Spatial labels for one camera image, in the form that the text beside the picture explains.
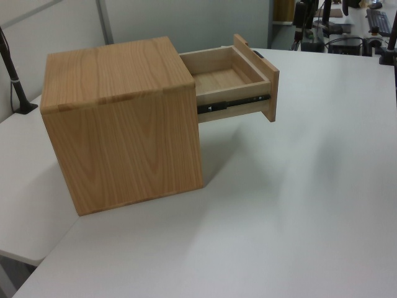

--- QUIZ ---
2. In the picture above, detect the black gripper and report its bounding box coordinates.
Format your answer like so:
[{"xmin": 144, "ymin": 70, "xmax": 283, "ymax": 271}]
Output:
[{"xmin": 293, "ymin": 1, "xmax": 307, "ymax": 41}]

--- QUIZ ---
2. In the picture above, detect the light wooden drawer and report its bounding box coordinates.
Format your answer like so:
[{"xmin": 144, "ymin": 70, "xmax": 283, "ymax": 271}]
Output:
[{"xmin": 178, "ymin": 33, "xmax": 280, "ymax": 124}]

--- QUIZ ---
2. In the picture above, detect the black metal drawer slide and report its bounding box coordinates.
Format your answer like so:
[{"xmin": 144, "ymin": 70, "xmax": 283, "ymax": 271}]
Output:
[{"xmin": 197, "ymin": 94, "xmax": 271, "ymax": 115}]

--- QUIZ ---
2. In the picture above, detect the black device with green parts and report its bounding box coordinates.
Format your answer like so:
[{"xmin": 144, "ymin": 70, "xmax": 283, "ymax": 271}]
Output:
[{"xmin": 302, "ymin": 29, "xmax": 325, "ymax": 52}]

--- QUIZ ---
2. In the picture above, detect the black monitor stand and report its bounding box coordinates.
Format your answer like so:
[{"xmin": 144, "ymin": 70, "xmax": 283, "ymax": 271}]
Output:
[{"xmin": 313, "ymin": 0, "xmax": 342, "ymax": 32}]

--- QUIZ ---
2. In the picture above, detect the black computer box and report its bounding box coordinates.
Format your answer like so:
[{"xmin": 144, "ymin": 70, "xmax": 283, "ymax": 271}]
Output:
[{"xmin": 328, "ymin": 37, "xmax": 364, "ymax": 56}]

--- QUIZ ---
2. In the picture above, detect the black keyboard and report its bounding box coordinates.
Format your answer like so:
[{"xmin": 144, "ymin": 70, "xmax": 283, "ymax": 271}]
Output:
[{"xmin": 365, "ymin": 8, "xmax": 393, "ymax": 36}]

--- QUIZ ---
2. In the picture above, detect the black pole with table clamp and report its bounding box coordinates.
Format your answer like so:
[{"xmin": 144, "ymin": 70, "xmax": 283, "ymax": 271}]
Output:
[{"xmin": 378, "ymin": 18, "xmax": 397, "ymax": 65}]

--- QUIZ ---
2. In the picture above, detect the light wooden cabinet box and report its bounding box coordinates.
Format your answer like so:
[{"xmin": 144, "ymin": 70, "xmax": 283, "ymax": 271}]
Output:
[{"xmin": 40, "ymin": 36, "xmax": 204, "ymax": 217}]

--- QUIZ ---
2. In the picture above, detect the grey partition post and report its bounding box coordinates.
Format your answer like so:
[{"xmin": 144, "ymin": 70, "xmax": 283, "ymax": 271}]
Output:
[{"xmin": 95, "ymin": 0, "xmax": 114, "ymax": 46}]

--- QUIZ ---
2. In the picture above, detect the black camera pole with base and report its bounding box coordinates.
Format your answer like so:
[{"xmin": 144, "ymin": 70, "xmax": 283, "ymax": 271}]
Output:
[{"xmin": 0, "ymin": 26, "xmax": 39, "ymax": 114}]

